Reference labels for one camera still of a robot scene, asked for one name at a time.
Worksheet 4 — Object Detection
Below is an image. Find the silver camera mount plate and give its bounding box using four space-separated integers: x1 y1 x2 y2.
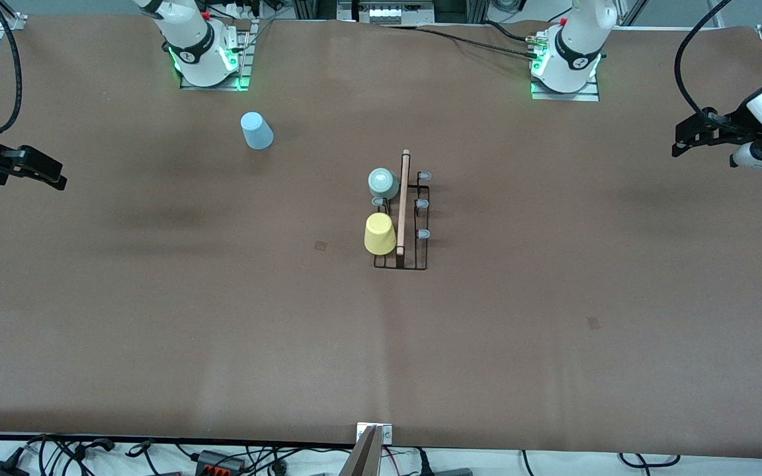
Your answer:
357 423 394 445

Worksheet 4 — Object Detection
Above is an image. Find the yellow plastic cup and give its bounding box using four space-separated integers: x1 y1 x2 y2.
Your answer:
364 212 398 256

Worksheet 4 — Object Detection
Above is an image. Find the black wire cup holder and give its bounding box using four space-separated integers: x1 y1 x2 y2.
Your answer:
369 149 432 270

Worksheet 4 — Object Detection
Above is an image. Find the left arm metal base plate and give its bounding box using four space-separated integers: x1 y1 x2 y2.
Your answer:
530 71 600 102

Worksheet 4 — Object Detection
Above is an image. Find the pale green plastic cup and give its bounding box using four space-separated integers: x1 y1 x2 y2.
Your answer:
368 167 400 199

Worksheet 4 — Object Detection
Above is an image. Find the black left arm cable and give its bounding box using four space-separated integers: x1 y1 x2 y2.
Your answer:
674 0 732 120

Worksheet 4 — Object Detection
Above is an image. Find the black orange connector box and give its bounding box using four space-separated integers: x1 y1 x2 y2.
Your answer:
196 450 247 475

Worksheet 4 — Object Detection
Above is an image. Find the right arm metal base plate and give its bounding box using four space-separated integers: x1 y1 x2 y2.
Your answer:
179 20 254 91

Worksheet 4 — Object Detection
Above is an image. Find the grey aluminium profile bar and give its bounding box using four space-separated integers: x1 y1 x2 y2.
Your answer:
338 425 383 476

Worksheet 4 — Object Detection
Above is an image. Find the large brown table mat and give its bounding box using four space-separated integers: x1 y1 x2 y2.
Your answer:
0 13 762 460

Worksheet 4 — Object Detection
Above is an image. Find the light blue plastic cup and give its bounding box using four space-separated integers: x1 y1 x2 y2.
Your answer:
240 111 275 151

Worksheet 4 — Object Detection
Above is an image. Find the white power strip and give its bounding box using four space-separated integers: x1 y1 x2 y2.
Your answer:
338 0 436 24

